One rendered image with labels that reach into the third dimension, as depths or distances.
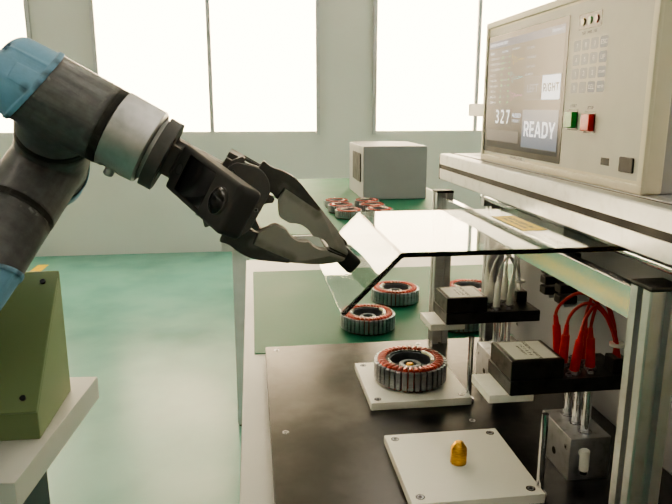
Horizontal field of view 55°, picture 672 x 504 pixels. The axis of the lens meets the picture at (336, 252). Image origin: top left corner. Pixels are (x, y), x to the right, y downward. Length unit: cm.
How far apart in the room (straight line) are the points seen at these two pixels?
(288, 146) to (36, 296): 446
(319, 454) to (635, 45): 58
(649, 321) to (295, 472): 44
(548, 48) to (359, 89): 464
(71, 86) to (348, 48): 489
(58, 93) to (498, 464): 62
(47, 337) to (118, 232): 458
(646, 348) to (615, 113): 25
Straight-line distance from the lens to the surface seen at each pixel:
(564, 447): 83
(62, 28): 560
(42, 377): 101
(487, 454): 84
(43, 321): 104
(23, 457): 97
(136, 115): 62
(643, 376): 61
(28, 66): 64
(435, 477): 79
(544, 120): 86
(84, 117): 62
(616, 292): 64
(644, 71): 68
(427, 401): 97
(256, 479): 85
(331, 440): 88
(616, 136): 71
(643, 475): 66
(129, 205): 554
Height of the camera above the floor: 120
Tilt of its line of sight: 13 degrees down
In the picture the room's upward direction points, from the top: straight up
